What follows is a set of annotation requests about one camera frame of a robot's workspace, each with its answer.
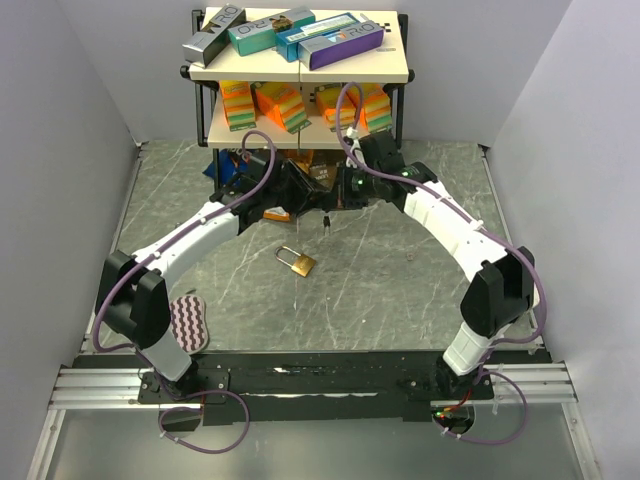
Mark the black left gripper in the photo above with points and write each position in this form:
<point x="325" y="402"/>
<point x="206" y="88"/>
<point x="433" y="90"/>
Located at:
<point x="304" y="186"/>

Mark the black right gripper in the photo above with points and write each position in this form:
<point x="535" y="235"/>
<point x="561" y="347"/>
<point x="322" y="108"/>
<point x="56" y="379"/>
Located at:
<point x="344" y="197"/>

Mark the orange black small padlock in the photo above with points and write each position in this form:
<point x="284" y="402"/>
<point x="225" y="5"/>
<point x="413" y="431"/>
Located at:
<point x="277" y="214"/>

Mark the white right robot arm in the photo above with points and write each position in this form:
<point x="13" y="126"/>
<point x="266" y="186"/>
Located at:
<point x="505" y="302"/>

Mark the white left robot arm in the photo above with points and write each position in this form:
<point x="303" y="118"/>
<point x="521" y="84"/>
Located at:
<point x="133" y="292"/>

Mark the orange potato chip bag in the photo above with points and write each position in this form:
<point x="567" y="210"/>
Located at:
<point x="301" y="157"/>

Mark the brown paper snack bag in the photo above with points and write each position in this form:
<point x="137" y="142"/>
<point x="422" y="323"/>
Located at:
<point x="324" y="166"/>

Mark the blue Doritos chip bag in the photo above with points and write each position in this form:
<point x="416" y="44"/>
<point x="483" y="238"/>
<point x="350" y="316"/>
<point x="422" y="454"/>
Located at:
<point x="225" y="164"/>

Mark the sponge pack far right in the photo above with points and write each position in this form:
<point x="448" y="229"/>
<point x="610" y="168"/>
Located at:
<point x="375" y="114"/>

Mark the sponge pack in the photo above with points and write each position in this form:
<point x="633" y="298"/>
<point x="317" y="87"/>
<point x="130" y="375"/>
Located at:
<point x="326" y="97"/>
<point x="375" y="114"/>
<point x="238" y="104"/>
<point x="282" y="103"/>

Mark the large brass padlock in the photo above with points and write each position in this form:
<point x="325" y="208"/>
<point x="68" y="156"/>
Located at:
<point x="299" y="263"/>

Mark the sponge pack centre left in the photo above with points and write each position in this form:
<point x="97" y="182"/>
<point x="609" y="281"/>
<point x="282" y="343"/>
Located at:
<point x="282" y="103"/>

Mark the sponge pack centre right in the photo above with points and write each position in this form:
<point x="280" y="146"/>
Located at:
<point x="326" y="97"/>

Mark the sponge pack far left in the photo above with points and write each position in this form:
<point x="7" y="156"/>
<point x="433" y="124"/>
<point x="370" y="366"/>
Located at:
<point x="238" y="104"/>

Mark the blue teal box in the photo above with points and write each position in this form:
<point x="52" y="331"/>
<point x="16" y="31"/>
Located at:
<point x="286" y="43"/>

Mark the purple RiO box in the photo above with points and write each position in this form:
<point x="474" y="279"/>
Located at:
<point x="350" y="41"/>

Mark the teal RiO box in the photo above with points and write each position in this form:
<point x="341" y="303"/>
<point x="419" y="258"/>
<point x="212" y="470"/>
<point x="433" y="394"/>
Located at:
<point x="259" y="35"/>

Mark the purple striped sponge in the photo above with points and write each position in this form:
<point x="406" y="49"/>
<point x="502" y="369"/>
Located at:
<point x="188" y="323"/>

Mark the silver RiO box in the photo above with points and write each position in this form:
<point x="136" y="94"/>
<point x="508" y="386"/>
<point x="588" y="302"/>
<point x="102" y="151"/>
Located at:
<point x="213" y="37"/>

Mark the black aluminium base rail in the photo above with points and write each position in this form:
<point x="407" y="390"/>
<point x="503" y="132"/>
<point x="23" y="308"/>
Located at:
<point x="297" y="386"/>

